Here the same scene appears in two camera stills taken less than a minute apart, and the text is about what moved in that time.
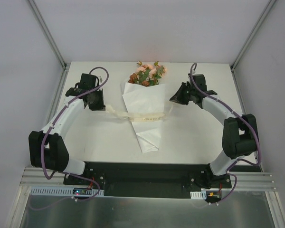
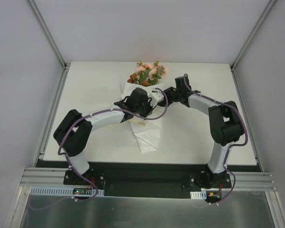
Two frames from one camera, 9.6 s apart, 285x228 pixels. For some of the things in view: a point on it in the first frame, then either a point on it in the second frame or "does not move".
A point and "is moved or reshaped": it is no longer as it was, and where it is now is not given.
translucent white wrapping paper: x=141 y=99 does not move
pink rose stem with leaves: x=150 y=73 does not move
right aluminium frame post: x=238 y=57 does not move
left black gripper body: x=99 y=100 -> x=147 y=111
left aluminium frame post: x=42 y=22 does not move
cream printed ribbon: x=139 y=117 is moved or reshaped
